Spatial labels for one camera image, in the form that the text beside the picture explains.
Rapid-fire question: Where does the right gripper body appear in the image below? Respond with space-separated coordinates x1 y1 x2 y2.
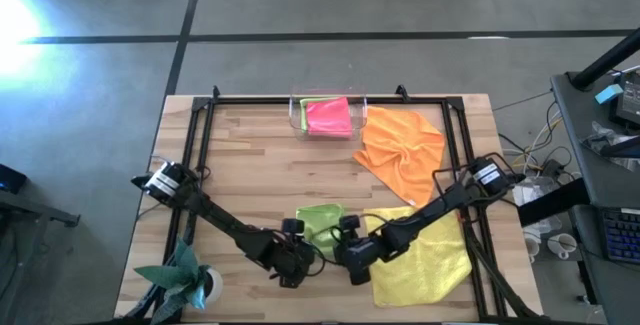
342 237 389 271

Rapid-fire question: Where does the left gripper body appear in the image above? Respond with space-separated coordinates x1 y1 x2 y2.
269 237 317 279

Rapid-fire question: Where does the yellow microfiber towel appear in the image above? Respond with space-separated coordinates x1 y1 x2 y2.
363 206 473 309

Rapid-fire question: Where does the orange microfiber towel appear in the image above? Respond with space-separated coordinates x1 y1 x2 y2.
352 106 446 210

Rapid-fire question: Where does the pink microfiber towel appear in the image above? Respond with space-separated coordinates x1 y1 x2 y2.
305 96 354 139

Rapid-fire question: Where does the white plant pot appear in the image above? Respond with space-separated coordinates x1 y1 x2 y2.
202 266 225 306

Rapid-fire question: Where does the artificial green plant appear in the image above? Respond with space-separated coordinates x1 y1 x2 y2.
133 237 214 324

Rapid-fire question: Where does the clear plastic bin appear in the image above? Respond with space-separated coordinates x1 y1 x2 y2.
288 86 369 142

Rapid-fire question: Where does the white mug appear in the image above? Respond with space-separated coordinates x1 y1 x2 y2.
547 232 579 260
522 232 542 261

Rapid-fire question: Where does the black power adapter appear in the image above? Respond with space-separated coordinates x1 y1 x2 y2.
542 158 566 179

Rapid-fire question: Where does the grey side desk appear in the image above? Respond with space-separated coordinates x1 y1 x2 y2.
549 70 640 325

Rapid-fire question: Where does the black backlit keyboard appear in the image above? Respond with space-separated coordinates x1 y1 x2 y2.
601 207 640 265

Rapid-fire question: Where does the clear plastic bag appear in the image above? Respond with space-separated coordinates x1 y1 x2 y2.
582 120 640 171

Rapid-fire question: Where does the black floor stand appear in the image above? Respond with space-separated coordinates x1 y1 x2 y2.
0 163 81 325

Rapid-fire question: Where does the cyan box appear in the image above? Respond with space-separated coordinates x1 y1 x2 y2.
593 83 625 106

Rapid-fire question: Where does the black electronic device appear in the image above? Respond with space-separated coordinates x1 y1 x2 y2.
608 70 640 131

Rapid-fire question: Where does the black pole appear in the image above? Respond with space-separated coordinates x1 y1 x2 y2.
571 27 640 91

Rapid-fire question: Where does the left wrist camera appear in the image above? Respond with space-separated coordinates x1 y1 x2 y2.
280 218 306 239

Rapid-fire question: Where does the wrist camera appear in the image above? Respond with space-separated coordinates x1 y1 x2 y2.
280 218 306 239
338 214 362 239

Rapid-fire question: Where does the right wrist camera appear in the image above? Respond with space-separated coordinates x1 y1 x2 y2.
338 214 362 239

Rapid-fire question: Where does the black metal table frame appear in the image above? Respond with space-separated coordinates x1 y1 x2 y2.
162 84 544 324

